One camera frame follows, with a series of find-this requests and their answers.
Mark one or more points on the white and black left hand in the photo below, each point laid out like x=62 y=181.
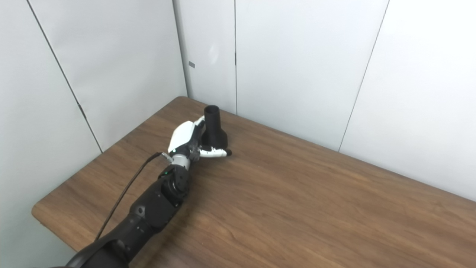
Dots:
x=182 y=137

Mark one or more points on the black funnel-shaped nozzle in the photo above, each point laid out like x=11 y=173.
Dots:
x=214 y=130

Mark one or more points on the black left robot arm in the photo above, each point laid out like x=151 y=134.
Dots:
x=156 y=208

